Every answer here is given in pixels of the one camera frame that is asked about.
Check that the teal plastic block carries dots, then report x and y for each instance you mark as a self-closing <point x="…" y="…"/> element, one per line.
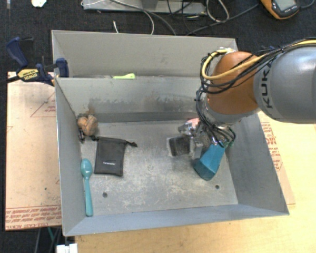
<point x="209" y="162"/>

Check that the grey metal bin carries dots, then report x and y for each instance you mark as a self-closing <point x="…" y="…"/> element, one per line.
<point x="152" y="183"/>

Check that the lime green flat piece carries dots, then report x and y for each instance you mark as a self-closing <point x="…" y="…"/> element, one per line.
<point x="124" y="76"/>

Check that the tan knotted toy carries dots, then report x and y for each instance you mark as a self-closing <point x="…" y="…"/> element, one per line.
<point x="88" y="125"/>

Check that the teal plastic spoon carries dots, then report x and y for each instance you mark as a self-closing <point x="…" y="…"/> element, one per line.
<point x="86" y="169"/>

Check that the brown cardboard board, red print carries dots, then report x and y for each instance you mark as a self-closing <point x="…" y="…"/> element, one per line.
<point x="29" y="154"/>

